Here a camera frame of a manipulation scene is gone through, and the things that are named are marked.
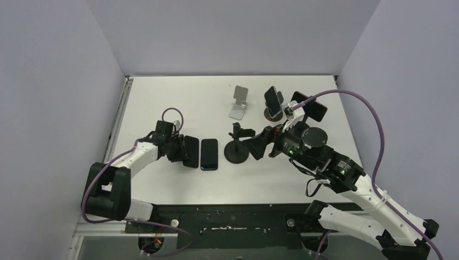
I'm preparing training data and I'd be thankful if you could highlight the black pole phone stand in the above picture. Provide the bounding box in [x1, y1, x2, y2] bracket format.
[224, 122, 255, 164]
[291, 92, 316, 128]

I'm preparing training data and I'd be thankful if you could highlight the black smartphone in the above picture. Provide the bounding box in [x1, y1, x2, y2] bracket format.
[200, 139, 218, 171]

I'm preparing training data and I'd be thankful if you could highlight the clear-case phone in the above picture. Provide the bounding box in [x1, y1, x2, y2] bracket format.
[264, 86, 283, 120]

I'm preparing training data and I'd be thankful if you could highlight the white folding phone stand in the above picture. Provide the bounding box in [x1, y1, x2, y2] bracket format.
[228, 86, 248, 120]

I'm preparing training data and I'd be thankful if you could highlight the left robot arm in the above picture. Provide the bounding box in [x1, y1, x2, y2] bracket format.
[81, 120, 189, 232]

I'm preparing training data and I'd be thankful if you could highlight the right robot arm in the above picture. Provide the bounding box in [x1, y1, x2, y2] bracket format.
[243, 123, 439, 259]

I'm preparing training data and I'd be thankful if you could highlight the brown round base phone stand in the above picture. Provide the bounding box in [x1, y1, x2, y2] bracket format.
[263, 91, 285, 123]

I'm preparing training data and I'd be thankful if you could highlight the red-edged black phone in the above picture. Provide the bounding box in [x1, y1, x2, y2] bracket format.
[291, 91, 327, 122]

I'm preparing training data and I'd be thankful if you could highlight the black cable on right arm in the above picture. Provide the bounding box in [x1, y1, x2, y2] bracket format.
[288, 158, 332, 198]

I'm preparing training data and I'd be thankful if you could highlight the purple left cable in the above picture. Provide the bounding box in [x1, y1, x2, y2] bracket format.
[80, 107, 184, 225]

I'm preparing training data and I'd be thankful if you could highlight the purple cable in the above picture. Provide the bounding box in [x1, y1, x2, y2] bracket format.
[80, 107, 184, 225]
[290, 89, 445, 260]

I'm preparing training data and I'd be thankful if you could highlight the black mounting base plate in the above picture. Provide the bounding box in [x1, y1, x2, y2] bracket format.
[137, 203, 359, 250]

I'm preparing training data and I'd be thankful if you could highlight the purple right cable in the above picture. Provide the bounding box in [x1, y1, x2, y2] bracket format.
[290, 89, 445, 260]

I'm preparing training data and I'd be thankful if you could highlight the aluminium frame rail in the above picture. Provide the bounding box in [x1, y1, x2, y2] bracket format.
[66, 76, 134, 259]

